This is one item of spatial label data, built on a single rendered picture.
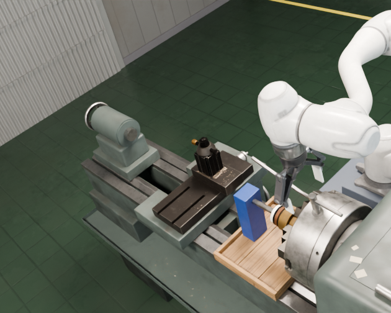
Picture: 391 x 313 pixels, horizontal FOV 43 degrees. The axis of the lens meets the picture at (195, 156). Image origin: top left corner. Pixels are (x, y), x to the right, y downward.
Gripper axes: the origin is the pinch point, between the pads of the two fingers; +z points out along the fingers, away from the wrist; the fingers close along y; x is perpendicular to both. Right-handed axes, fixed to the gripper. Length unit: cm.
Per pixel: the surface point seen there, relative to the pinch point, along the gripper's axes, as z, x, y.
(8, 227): 121, -235, 85
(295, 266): 17.0, 4.8, 14.7
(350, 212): 7.6, 10.8, -5.7
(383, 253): 4.2, 27.3, 1.8
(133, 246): 72, -95, 38
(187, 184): 33, -65, 8
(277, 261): 40.8, -13.8, 10.0
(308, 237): 8.8, 5.7, 7.7
